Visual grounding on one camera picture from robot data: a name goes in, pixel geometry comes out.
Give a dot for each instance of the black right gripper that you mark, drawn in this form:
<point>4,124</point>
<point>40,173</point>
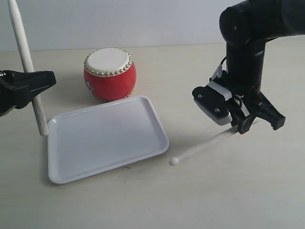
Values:
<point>245,102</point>

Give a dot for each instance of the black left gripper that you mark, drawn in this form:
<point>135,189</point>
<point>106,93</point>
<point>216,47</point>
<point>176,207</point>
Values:
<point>18,89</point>

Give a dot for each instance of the wooden drumstick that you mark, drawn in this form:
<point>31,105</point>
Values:
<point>204,145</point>
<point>25,56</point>

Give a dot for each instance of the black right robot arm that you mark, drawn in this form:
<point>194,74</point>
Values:
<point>247,27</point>

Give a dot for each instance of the small red drum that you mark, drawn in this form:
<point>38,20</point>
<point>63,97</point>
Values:
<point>109,74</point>

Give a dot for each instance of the white rectangular plastic tray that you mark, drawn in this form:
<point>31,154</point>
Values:
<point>100,138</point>

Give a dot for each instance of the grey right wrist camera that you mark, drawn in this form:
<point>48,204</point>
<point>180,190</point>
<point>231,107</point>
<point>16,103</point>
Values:
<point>213,99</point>

